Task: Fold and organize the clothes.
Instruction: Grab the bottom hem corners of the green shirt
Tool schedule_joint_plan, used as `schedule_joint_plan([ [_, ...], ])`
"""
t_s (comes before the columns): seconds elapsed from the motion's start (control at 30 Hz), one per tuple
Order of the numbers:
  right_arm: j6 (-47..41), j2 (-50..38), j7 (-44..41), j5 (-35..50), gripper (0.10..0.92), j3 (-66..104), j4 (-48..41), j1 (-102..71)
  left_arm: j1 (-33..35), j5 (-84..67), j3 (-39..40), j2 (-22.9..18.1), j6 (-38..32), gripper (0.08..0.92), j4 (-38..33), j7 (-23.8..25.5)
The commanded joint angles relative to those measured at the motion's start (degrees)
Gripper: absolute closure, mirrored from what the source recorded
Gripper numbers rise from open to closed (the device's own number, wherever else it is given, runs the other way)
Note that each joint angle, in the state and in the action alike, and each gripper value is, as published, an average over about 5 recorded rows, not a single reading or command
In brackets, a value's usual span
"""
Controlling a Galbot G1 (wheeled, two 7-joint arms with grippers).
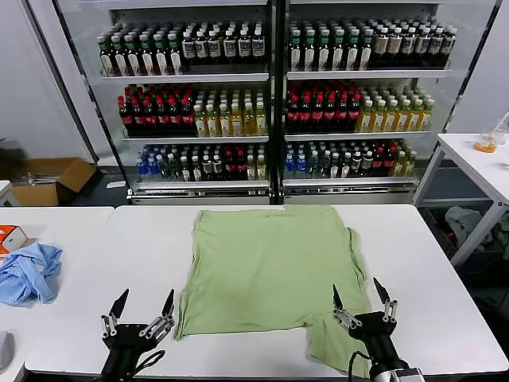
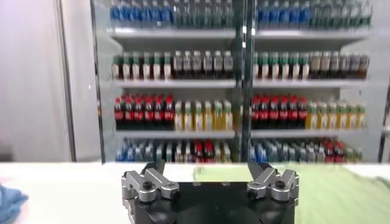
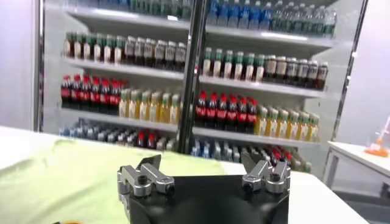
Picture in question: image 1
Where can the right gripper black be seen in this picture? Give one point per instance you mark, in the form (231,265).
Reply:
(375,330)

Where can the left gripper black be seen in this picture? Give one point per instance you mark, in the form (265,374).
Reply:
(127,338)

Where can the light green t-shirt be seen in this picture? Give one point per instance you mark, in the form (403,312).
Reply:
(270,270)

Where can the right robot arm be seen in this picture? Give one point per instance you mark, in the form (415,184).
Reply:
(383,360)

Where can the crumpled light blue cloth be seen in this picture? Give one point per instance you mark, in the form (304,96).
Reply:
(32,274)

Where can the grey garment pile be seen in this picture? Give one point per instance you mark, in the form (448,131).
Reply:
(467,227)

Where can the small white flat object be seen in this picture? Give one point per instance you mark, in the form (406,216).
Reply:
(116,184)

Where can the grey rounded object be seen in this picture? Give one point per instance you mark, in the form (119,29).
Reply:
(6,350)

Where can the small white cap dark bottle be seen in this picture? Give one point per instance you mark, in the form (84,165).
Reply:
(335,166)
(345,166)
(185,169)
(196,169)

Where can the small brown label bottle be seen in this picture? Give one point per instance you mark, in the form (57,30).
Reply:
(367,164)
(207,168)
(217,168)
(356,164)

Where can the blue water bottle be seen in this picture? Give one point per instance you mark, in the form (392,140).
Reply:
(141,169)
(301,167)
(153,168)
(289,167)

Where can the red cap cola bottle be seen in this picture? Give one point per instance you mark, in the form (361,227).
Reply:
(389,162)
(341,114)
(124,117)
(293,115)
(354,114)
(329,114)
(317,115)
(186,118)
(229,166)
(378,163)
(148,118)
(305,115)
(161,118)
(173,118)
(240,166)
(137,118)

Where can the clear green water bottle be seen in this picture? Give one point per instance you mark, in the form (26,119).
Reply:
(325,165)
(174,168)
(163,168)
(314,165)

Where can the pale yellow drink bottle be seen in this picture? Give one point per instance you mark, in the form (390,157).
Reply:
(251,168)
(410,164)
(261,168)
(400,165)

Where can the orange and white box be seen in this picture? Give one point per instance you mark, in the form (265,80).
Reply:
(12,235)

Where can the open brown cardboard box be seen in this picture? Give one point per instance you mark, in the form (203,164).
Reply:
(75,171)

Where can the grey metal bars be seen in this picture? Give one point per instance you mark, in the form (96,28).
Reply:
(41,178)

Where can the small white stand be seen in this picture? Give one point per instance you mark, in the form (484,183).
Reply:
(8,193)

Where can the green cap yellow juice bottle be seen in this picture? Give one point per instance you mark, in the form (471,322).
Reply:
(379,117)
(261,119)
(199,121)
(236,120)
(403,116)
(426,115)
(224,121)
(249,120)
(391,116)
(366,117)
(211,121)
(415,116)

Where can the glass flask with orange liquid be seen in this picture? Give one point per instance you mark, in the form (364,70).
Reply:
(486,145)

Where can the clear glass beaker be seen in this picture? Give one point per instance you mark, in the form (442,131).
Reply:
(503,131)

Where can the beverage bottle shelf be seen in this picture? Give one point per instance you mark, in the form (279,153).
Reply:
(358,79)

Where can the glass door drinks cabinet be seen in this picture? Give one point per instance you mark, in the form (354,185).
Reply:
(199,79)

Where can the green cap tea bottle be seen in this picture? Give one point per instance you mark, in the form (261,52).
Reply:
(309,51)
(366,51)
(294,51)
(105,57)
(146,56)
(323,51)
(352,51)
(132,57)
(338,51)
(160,56)
(175,55)
(118,57)

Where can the beige label dark drink bottle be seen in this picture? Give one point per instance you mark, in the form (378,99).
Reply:
(394,47)
(380,47)

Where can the white cap dark drink bottle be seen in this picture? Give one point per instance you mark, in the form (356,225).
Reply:
(408,47)
(214,47)
(450,46)
(201,47)
(422,47)
(258,45)
(244,46)
(436,47)
(188,48)
(230,47)

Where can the white metal frame side table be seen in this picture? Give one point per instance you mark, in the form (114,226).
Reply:
(473,159)

